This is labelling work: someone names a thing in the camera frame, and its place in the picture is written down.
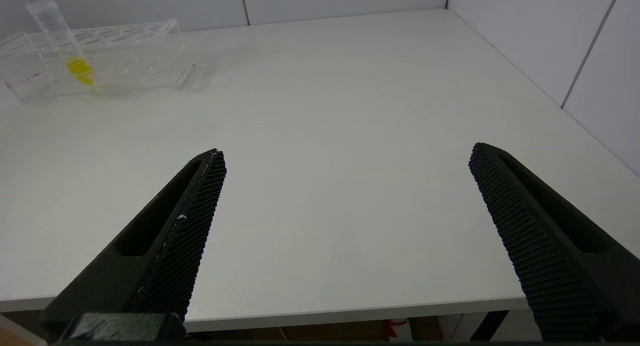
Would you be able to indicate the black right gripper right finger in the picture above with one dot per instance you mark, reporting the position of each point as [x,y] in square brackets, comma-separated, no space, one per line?
[550,256]

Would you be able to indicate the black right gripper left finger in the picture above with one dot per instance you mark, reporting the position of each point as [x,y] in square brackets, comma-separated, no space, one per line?
[155,256]

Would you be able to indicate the clear acrylic test tube rack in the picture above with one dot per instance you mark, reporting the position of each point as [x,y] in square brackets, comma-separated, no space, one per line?
[125,60]

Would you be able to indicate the yellow pigment test tube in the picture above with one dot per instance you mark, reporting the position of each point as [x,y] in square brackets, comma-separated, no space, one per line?
[65,40]

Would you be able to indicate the black table leg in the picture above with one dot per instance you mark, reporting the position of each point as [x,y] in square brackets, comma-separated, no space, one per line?
[487,326]

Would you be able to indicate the red and white object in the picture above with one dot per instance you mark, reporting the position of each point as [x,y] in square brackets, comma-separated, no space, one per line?
[397,328]

